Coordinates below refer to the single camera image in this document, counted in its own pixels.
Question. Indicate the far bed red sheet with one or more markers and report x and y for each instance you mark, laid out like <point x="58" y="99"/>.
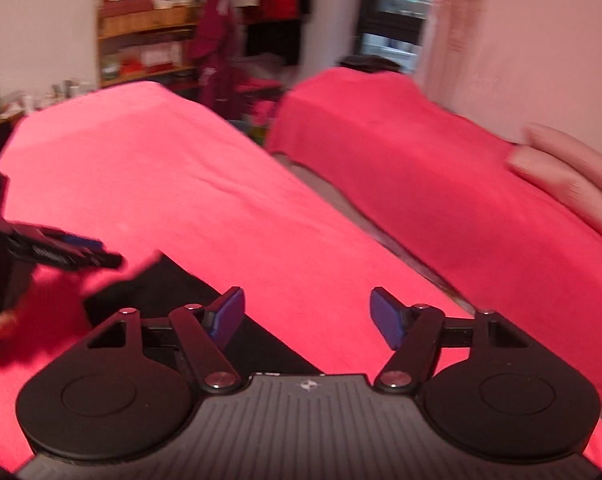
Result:
<point x="439" y="185"/>

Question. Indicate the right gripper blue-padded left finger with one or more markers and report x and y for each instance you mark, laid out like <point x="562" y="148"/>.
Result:
<point x="223" y="317"/>

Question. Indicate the near bed red blanket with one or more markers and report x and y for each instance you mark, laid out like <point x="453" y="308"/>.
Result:
<point x="149" y="173"/>

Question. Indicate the wooden shelf unit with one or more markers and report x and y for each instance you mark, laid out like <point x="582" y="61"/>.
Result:
<point x="143" y="40"/>

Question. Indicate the pink lace curtain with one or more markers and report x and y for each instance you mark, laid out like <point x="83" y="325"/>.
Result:
<point x="449" y="34"/>

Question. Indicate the upper pink pillow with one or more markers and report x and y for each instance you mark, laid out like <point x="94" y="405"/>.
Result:
<point x="571" y="151"/>

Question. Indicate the dark framed window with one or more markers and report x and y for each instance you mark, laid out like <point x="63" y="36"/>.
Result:
<point x="392" y="29"/>

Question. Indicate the pink pillow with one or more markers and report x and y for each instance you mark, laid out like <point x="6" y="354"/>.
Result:
<point x="560" y="181"/>
<point x="571" y="151"/>

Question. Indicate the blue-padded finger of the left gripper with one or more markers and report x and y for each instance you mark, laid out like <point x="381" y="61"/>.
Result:
<point x="73" y="239"/>
<point x="65" y="257"/>

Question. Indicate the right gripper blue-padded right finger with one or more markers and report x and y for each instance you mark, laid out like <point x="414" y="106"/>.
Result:
<point x="390" y="316"/>

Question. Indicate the hanging clothes on rack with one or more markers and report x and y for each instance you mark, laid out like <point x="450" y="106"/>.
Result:
<point x="269" y="27"/>

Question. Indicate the cluttered side table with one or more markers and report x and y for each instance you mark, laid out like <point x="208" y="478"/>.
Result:
<point x="18" y="105"/>

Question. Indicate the lower pink pillow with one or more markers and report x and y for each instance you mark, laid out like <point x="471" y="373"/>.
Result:
<point x="560" y="181"/>

